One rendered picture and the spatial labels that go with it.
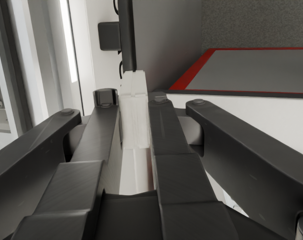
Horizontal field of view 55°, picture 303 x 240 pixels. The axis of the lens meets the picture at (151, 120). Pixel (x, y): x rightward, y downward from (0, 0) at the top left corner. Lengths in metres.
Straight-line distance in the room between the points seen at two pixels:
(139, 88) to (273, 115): 0.31
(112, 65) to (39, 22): 0.11
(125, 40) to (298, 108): 0.26
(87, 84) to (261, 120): 0.26
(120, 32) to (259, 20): 0.93
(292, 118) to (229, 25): 0.78
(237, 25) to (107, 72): 0.90
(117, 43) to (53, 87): 0.08
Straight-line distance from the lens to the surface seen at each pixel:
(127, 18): 0.29
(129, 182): 0.46
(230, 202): 0.48
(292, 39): 1.20
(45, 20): 0.27
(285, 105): 0.45
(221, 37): 1.19
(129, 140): 0.15
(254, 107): 0.44
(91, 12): 0.30
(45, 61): 0.26
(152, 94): 0.18
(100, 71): 0.31
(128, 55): 0.30
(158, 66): 0.57
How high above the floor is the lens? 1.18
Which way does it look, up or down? 63 degrees down
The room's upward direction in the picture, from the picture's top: 139 degrees counter-clockwise
